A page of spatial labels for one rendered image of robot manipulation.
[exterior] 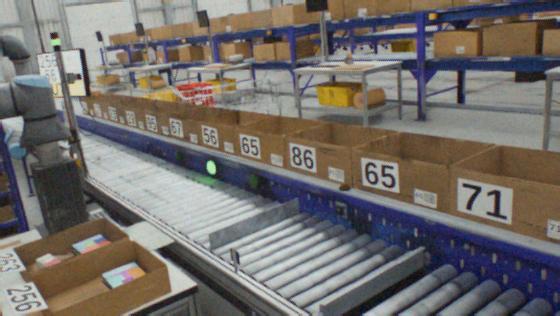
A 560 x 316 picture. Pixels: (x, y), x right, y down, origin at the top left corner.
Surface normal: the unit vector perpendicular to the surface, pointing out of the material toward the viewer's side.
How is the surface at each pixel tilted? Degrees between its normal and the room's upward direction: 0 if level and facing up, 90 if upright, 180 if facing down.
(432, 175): 90
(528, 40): 90
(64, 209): 90
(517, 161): 89
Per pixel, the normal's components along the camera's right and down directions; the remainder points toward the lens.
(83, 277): 0.54, 0.13
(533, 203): -0.84, 0.26
